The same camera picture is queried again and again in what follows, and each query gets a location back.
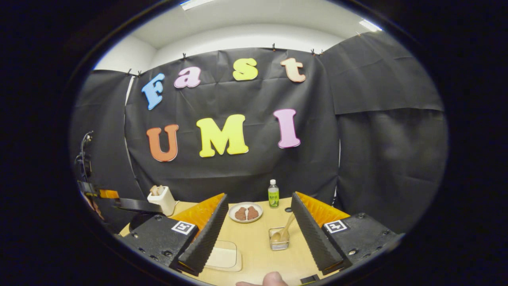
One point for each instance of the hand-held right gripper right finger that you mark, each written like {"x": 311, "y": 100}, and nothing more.
{"x": 315, "y": 238}

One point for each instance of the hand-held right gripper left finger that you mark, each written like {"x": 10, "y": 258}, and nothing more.
{"x": 206, "y": 238}

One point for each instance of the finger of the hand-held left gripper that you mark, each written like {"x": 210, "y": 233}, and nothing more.
{"x": 139, "y": 204}

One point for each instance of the wooden spoon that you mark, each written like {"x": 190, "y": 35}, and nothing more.
{"x": 283, "y": 228}

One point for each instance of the brown toast slice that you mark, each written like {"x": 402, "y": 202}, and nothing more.
{"x": 153, "y": 190}
{"x": 160, "y": 190}

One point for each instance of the white toaster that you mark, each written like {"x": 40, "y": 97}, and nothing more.
{"x": 164, "y": 202}

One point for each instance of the white round plate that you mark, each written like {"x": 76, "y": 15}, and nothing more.
{"x": 234, "y": 212}

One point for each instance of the brown meat piece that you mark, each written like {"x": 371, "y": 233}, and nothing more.
{"x": 240, "y": 213}
{"x": 253, "y": 213}

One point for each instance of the green drink bottle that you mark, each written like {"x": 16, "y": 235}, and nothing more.
{"x": 273, "y": 196}

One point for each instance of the black backdrop cloth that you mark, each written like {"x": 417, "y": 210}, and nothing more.
{"x": 238, "y": 99}

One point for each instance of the long ceiling light panel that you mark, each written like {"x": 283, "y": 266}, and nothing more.
{"x": 196, "y": 4}

